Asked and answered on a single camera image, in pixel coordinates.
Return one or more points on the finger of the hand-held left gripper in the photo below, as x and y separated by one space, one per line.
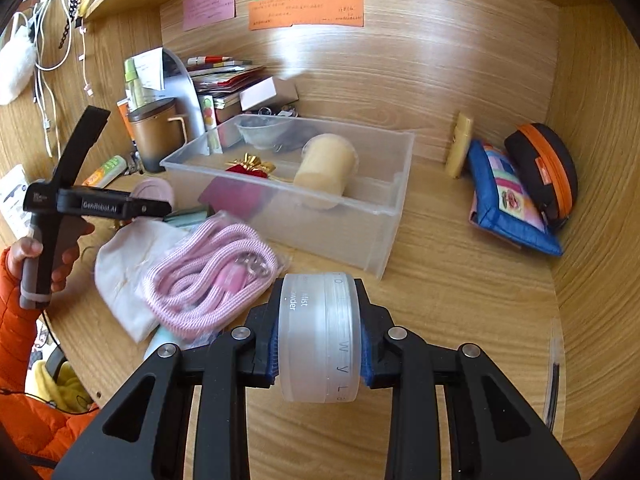
150 207

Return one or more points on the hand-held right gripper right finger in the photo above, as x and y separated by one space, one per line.
366 360

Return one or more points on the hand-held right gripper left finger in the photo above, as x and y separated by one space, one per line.
272 357

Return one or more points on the pink round case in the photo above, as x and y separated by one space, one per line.
156 189

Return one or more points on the translucent round jar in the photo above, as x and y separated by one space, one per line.
320 340

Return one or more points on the white cloth pouch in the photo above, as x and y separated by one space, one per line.
125 280

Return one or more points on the clear plastic bin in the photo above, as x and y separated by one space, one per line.
350 240

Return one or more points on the person's left forearm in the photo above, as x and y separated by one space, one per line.
30 410

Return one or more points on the wooden desktop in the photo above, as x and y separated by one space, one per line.
450 310

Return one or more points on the person's left hand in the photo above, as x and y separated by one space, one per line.
27 251

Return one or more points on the green flat packet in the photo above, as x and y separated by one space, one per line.
187 214

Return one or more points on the metal key set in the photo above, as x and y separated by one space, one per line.
135 164

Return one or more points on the fruit print cream tube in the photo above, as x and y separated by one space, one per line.
106 170

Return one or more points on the white printed packet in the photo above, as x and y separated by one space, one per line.
12 195

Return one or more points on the brown mug with lid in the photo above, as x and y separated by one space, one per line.
155 135

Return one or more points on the maroon card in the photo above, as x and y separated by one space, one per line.
235 199

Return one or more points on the orange printed tube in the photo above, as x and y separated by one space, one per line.
125 120

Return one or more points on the red gold ornament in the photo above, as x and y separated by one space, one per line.
250 166

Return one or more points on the fruit print box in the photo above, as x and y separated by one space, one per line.
208 112

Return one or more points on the light teal card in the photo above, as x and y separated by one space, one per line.
159 344

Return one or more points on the pale green bottle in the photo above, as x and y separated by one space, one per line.
132 80

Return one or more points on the small glass bowl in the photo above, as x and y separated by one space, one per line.
262 132

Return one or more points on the handwritten white note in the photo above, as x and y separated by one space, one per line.
149 70

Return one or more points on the white fluffy pouch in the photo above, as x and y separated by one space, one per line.
15 65

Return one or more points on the stack of booklets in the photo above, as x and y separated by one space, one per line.
227 80

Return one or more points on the metal keyring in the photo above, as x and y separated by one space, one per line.
277 111

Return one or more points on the red white pen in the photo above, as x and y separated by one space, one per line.
210 59

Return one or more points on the white cardboard box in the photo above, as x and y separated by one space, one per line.
267 92

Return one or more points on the cream cylinder cup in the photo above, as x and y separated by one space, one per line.
325 165

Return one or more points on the clear black pen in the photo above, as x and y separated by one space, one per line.
552 385

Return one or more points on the yellow cloth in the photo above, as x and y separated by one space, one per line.
60 390

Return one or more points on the pink sticky note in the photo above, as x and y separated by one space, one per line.
209 5

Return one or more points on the blue patchwork pouch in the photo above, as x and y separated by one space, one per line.
505 195

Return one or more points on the cream yellow tube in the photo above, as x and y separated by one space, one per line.
461 145

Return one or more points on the orange sticky note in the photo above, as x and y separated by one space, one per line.
305 10

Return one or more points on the black orange zip case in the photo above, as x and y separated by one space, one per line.
545 170

